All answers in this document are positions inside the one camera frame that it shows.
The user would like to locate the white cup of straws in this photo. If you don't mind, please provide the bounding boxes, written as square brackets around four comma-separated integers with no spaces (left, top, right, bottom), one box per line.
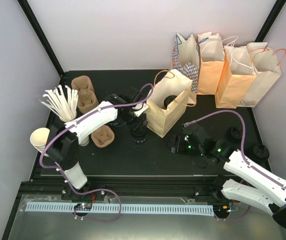
[40,85,79,122]

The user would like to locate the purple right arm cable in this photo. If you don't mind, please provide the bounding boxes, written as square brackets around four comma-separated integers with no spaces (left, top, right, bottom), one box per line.
[184,109,286,197]

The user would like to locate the black cup lids stack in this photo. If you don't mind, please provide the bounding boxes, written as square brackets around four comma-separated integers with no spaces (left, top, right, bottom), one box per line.
[248,143,270,162]

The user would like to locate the blue patterned paper bag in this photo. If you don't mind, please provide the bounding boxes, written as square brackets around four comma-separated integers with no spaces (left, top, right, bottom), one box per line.
[170,33,201,94]

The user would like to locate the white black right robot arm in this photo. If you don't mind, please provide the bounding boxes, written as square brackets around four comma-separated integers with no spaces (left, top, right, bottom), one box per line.
[169,123,286,229]

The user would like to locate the beige paper bag orange handles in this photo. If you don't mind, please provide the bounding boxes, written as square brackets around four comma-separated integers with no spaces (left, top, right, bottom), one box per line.
[238,42,286,108]

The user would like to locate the brown pulp carrier on table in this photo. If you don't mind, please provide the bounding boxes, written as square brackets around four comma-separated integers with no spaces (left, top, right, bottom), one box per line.
[91,125,115,148]

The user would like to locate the cream paper bag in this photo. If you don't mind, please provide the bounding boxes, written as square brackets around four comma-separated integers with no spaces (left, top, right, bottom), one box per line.
[146,69,197,138]

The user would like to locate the orange paper bag blue handles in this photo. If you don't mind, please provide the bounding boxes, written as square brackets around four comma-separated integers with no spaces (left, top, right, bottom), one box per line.
[197,31,225,95]

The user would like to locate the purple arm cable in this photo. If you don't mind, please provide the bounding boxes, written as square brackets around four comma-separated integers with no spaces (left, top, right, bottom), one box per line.
[39,83,155,198]
[184,109,286,197]

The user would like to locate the black paper cup with lid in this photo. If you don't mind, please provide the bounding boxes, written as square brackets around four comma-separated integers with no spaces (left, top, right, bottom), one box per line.
[130,128,148,144]

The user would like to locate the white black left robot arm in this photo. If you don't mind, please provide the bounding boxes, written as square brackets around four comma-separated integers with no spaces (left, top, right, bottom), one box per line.
[43,88,149,200]

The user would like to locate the orange paper bag white handles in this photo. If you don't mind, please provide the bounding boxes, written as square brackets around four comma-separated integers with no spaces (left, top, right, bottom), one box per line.
[215,36,257,109]

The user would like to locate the brown pulp cup carrier stack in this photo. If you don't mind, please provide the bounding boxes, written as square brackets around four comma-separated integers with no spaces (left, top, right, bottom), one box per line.
[71,75,99,114]

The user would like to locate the light blue cable duct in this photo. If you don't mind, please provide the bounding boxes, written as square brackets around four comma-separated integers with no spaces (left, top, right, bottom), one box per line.
[25,202,214,217]

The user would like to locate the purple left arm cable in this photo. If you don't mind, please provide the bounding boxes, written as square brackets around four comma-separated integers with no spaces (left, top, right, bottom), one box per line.
[39,83,155,198]

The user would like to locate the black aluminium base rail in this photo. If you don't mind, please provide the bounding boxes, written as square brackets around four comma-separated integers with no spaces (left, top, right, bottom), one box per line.
[18,176,227,203]

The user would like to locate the kraft paper cup stack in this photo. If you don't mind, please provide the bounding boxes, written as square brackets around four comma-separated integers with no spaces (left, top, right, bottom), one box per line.
[30,127,50,153]

